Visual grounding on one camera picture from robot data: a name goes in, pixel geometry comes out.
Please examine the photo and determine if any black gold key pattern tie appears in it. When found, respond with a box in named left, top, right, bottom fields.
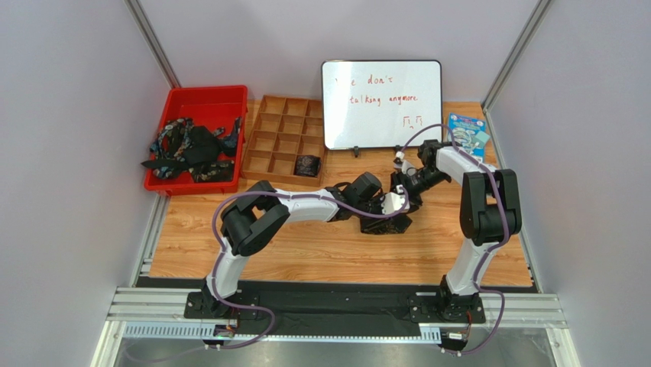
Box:
left=360, top=213, right=413, bottom=235

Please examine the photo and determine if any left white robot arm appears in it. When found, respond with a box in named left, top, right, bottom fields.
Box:
left=205, top=173, right=395, bottom=300

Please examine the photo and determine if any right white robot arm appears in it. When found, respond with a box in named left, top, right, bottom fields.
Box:
left=391, top=139, right=522, bottom=320

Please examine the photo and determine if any rolled dark tie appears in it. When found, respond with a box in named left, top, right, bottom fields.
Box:
left=293, top=154, right=322, bottom=177

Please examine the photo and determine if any blue packaged item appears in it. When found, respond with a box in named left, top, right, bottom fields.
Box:
left=448, top=113, right=491, bottom=162

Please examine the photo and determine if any brown compartment tray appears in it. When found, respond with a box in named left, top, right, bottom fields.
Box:
left=241, top=95, right=326, bottom=187

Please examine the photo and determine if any white whiteboard with red writing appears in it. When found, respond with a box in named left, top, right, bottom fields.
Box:
left=321, top=60, right=443, bottom=151

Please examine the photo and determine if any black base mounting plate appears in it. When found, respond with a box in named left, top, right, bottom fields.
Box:
left=183, top=281, right=486, bottom=337

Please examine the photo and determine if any black plain tie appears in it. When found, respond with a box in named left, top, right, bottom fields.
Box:
left=141, top=124, right=221, bottom=177

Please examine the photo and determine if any red plastic bin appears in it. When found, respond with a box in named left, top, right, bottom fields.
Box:
left=144, top=86, right=248, bottom=196

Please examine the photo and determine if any blue floral pattern tie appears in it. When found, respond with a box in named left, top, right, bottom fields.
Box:
left=141, top=117, right=242, bottom=183

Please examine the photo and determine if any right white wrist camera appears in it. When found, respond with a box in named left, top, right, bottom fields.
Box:
left=394, top=151, right=416, bottom=176

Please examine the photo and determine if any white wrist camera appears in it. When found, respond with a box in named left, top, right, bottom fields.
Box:
left=394, top=151, right=416, bottom=176
left=381, top=185, right=410, bottom=217

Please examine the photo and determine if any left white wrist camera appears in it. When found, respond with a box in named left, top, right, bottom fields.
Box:
left=381, top=185, right=410, bottom=217

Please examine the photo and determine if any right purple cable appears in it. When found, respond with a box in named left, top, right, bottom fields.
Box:
left=397, top=122, right=512, bottom=356

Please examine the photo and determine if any purple cable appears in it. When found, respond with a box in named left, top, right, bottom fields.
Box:
left=209, top=185, right=411, bottom=351
left=397, top=122, right=512, bottom=356

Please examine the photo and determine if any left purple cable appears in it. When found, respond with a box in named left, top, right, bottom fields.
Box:
left=209, top=185, right=411, bottom=351

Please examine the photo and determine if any aluminium frame rail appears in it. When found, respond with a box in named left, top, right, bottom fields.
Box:
left=92, top=281, right=579, bottom=366

